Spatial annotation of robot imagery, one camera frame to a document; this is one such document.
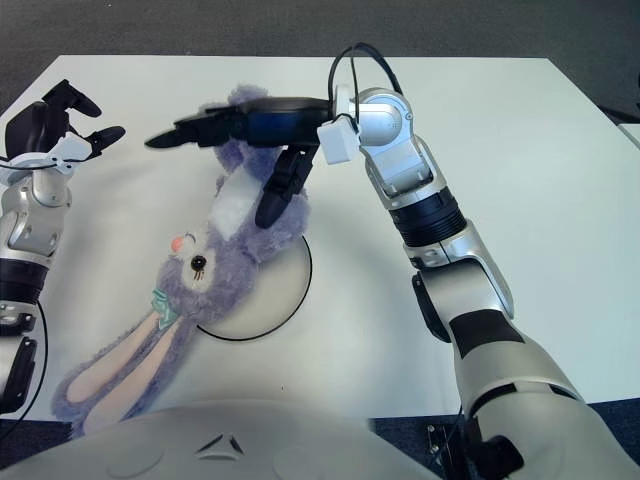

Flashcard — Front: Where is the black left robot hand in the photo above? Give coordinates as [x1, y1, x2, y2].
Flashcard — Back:
[3, 78, 127, 162]

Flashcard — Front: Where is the black metal bracket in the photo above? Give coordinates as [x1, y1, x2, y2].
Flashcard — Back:
[425, 422, 466, 474]

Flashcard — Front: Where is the grey robot torso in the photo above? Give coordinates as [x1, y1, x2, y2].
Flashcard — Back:
[0, 399, 441, 480]

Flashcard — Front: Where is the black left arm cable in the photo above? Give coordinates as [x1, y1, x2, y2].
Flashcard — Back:
[0, 154, 66, 426]

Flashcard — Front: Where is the purple plush bunny doll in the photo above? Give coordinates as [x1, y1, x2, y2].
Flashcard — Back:
[50, 83, 311, 437]

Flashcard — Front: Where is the white plate with black rim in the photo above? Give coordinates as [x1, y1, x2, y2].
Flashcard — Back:
[195, 235, 314, 342]

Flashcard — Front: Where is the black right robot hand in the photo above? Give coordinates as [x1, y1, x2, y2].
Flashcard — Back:
[143, 96, 335, 230]

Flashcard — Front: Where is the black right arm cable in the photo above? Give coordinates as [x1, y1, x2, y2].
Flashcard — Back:
[327, 43, 404, 135]

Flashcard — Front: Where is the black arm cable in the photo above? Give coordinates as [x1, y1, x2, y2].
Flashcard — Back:
[327, 43, 404, 135]
[0, 154, 66, 426]

